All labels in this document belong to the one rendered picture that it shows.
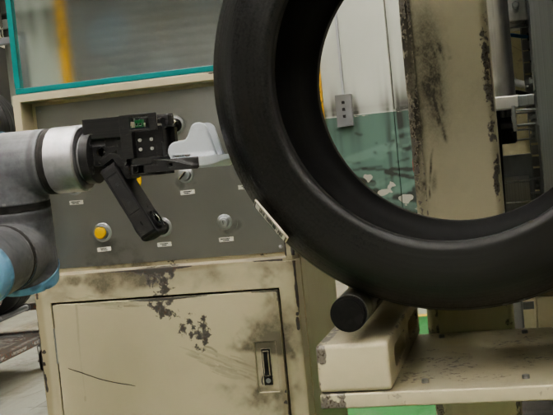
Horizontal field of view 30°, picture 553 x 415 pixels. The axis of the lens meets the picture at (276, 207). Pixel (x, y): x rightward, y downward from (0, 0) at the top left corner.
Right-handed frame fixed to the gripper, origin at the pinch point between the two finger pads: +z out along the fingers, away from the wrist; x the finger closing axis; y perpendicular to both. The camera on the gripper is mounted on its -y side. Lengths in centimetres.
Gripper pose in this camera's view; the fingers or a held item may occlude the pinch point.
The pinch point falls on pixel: (231, 160)
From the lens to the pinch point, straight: 135.3
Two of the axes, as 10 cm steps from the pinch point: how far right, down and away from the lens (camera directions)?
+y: -0.9, -9.9, -0.5
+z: 9.7, -0.7, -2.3
